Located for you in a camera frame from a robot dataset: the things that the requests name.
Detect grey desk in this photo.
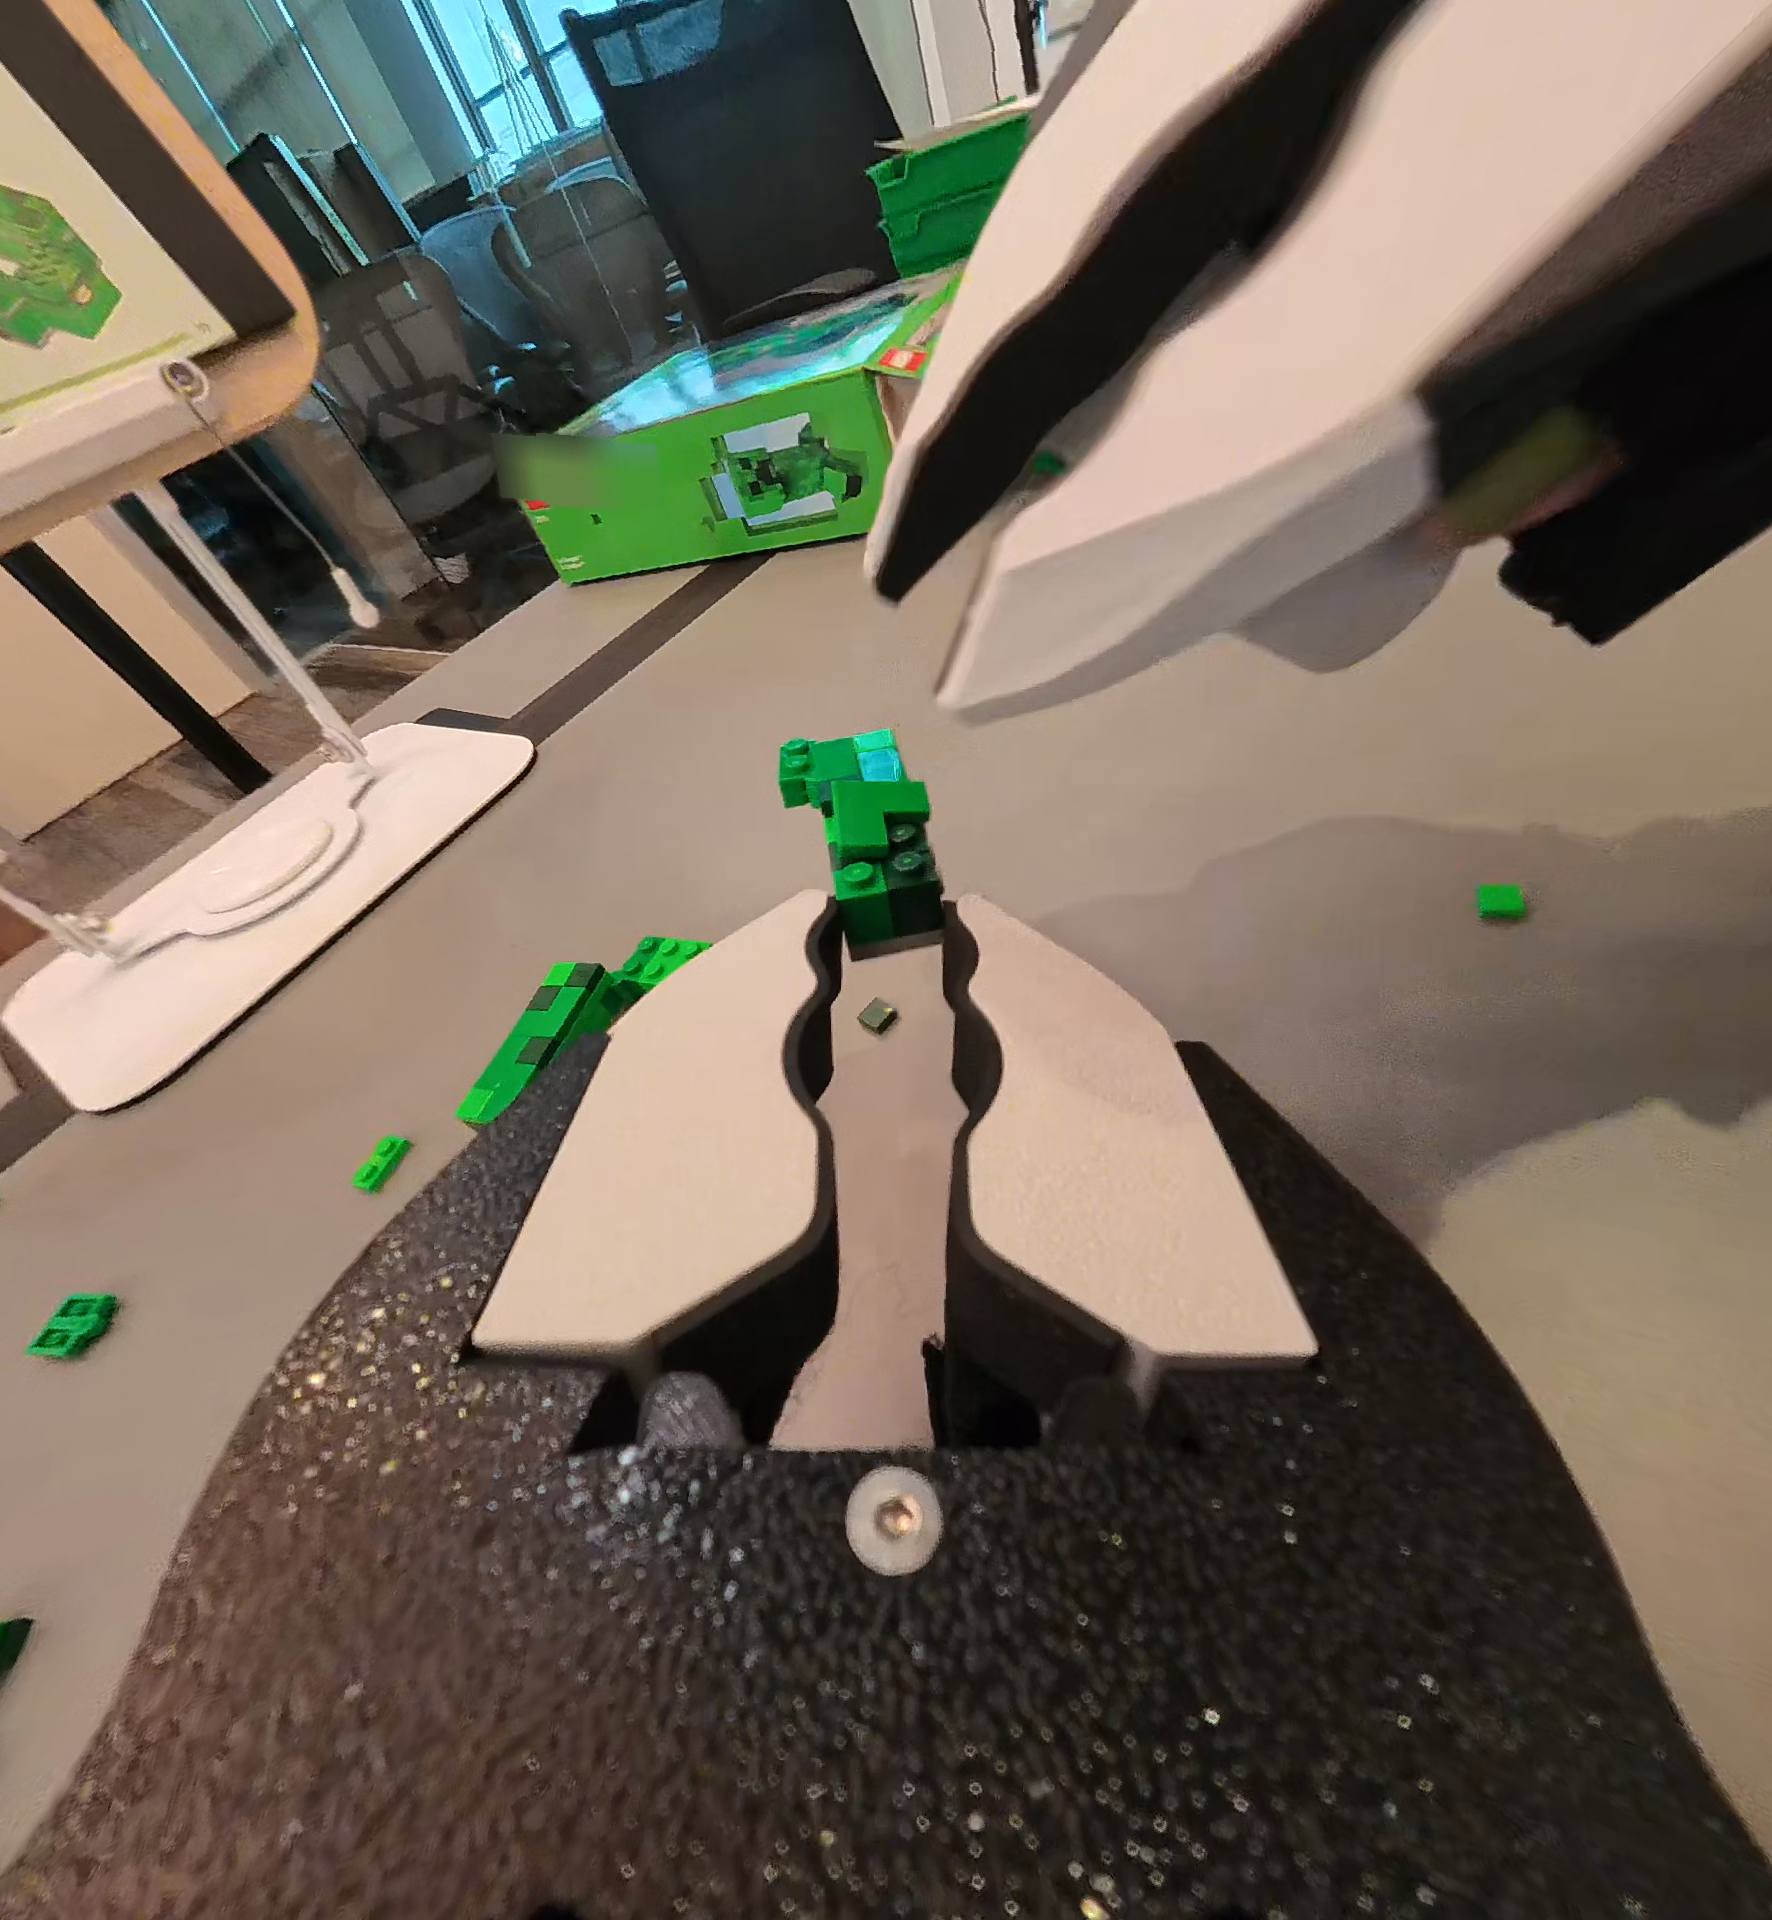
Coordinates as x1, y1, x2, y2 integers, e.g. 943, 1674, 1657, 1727
0, 512, 1772, 1920

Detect book stand with white base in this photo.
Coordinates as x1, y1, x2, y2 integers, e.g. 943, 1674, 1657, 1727
0, 0, 538, 1116

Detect grey office chair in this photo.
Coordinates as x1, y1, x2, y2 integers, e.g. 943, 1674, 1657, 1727
505, 173, 680, 393
419, 204, 538, 393

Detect green stacked trays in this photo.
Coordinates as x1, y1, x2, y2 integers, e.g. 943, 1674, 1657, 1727
864, 102, 1046, 278

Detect black stand pole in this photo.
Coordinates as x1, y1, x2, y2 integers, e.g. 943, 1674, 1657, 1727
0, 539, 273, 796

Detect person's right hand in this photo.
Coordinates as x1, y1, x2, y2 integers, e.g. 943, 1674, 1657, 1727
1436, 404, 1617, 539

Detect black mesh chair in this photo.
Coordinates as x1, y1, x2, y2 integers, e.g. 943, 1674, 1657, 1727
563, 0, 901, 340

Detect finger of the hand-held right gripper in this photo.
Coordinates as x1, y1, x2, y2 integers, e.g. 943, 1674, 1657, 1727
864, 0, 1430, 603
937, 0, 1700, 716

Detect U-shaped green brick model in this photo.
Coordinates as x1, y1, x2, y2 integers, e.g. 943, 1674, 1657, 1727
455, 932, 713, 1127

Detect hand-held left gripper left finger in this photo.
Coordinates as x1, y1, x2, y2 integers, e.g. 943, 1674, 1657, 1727
469, 893, 850, 1366

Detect green brick assembly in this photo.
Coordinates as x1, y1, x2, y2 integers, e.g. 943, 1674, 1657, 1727
780, 726, 943, 951

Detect open instruction booklet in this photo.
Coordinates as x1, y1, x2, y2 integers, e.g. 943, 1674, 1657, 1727
0, 0, 233, 458

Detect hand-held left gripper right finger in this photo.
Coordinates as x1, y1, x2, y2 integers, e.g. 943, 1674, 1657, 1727
943, 898, 1317, 1366

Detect green toy brick box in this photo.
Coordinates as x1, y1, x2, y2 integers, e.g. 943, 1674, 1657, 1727
505, 266, 977, 590

